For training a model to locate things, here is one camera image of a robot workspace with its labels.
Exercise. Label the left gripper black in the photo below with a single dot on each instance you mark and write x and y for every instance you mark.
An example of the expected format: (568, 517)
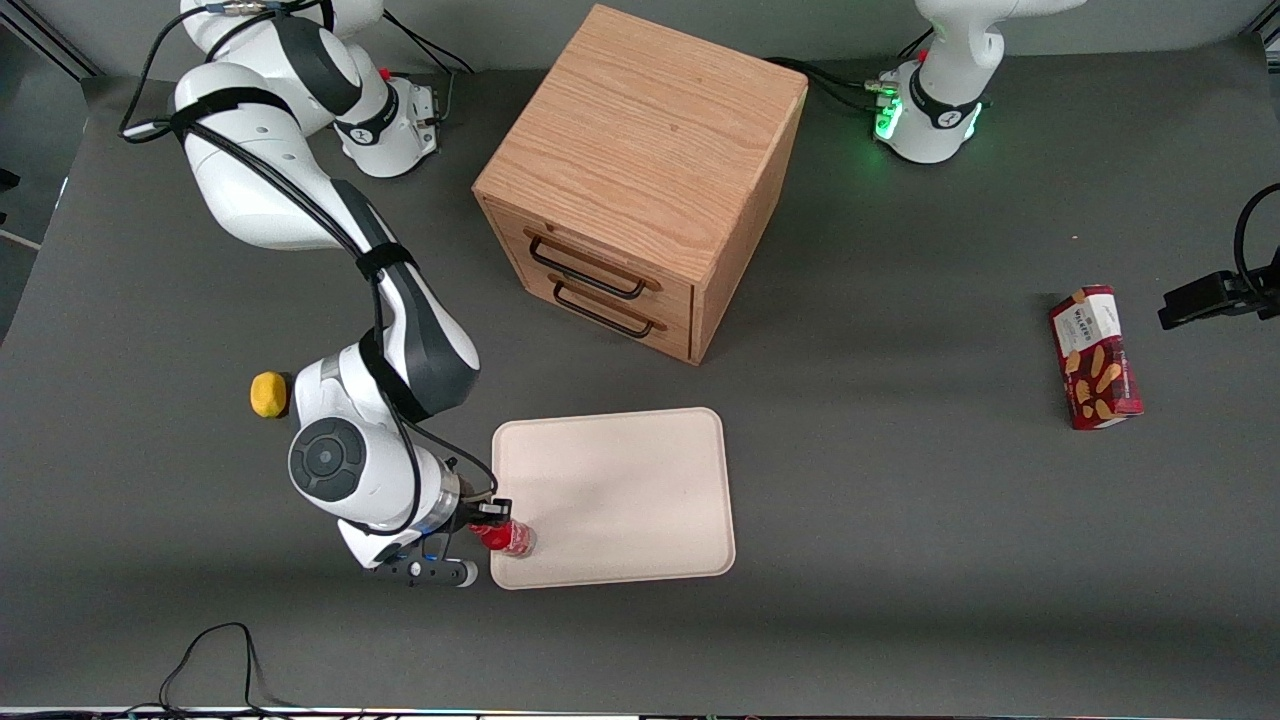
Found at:
(1203, 297)

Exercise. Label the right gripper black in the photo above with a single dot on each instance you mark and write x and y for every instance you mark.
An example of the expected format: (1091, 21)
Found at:
(479, 510)

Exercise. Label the red coke bottle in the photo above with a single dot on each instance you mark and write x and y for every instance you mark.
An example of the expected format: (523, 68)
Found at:
(512, 540)

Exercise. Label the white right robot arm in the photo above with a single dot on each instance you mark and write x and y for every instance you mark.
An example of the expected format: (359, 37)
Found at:
(250, 190)

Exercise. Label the beige plastic tray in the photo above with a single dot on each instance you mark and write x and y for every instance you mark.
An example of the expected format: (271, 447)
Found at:
(620, 490)

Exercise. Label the red snack box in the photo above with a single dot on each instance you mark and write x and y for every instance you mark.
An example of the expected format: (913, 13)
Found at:
(1095, 360)

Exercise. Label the yellow toy lemon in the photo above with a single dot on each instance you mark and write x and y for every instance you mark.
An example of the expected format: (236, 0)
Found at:
(266, 395)

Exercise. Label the wooden drawer cabinet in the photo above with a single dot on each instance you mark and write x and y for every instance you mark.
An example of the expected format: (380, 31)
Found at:
(640, 150)

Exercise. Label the dark metal frame bar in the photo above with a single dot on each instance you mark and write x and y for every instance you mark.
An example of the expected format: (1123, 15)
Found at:
(50, 45)

